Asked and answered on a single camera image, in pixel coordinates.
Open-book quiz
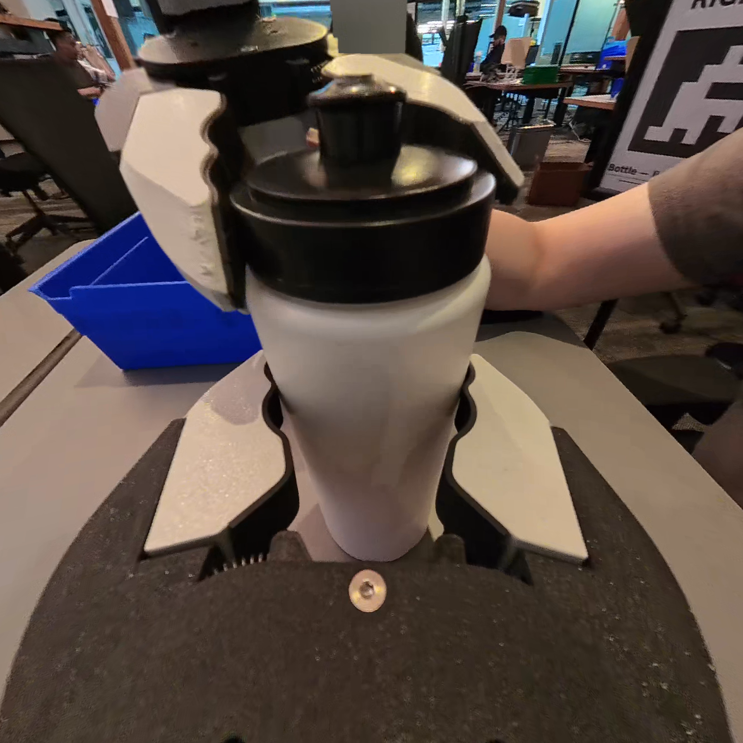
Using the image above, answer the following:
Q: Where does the grey storage bin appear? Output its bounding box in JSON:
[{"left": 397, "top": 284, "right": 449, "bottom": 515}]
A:
[{"left": 508, "top": 123, "right": 555, "bottom": 170}]

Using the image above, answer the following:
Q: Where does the blue plastic bin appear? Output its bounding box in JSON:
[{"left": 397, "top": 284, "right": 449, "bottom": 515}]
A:
[{"left": 29, "top": 212, "right": 263, "bottom": 371}]

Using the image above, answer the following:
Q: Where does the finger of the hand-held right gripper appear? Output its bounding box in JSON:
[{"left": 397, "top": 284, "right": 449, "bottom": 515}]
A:
[
  {"left": 322, "top": 53, "right": 526, "bottom": 204},
  {"left": 94, "top": 67, "right": 249, "bottom": 312}
]

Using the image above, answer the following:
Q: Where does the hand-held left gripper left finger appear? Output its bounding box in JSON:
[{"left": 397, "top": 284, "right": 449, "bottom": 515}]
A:
[{"left": 143, "top": 355, "right": 301, "bottom": 567}]

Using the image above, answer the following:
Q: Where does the dark office chair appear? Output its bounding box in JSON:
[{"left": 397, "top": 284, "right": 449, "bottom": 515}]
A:
[{"left": 0, "top": 148, "right": 65, "bottom": 250}]

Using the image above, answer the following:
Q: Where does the brown cardboard box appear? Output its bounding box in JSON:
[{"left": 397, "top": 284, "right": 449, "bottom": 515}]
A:
[{"left": 527, "top": 161, "right": 593, "bottom": 207}]

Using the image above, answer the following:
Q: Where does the wooden pillar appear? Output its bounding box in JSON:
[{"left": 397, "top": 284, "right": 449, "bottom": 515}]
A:
[{"left": 90, "top": 0, "right": 137, "bottom": 72}]

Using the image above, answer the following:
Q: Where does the person's grey shirt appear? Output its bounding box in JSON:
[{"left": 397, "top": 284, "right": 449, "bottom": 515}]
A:
[{"left": 647, "top": 128, "right": 743, "bottom": 285}]

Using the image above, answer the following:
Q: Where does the person's right forearm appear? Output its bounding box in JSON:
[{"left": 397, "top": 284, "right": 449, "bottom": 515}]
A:
[{"left": 484, "top": 185, "right": 694, "bottom": 312}]

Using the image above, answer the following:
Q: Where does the black bottle lid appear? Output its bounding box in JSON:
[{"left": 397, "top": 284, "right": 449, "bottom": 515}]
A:
[{"left": 230, "top": 75, "right": 498, "bottom": 305}]

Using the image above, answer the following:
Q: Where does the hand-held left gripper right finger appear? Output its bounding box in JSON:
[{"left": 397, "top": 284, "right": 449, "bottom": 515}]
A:
[{"left": 435, "top": 354, "right": 590, "bottom": 572}]

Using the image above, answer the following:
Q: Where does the black framed poster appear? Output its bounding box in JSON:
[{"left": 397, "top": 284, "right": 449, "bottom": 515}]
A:
[{"left": 583, "top": 0, "right": 743, "bottom": 349}]

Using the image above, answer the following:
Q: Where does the wooden work table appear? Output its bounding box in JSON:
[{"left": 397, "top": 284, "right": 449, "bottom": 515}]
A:
[{"left": 464, "top": 78, "right": 575, "bottom": 125}]

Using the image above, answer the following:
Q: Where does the black high-back chair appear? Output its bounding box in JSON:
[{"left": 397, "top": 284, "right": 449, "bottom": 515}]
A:
[{"left": 0, "top": 58, "right": 138, "bottom": 233}]

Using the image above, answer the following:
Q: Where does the white plastic bottle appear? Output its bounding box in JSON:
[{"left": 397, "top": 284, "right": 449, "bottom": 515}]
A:
[{"left": 247, "top": 255, "right": 493, "bottom": 563}]

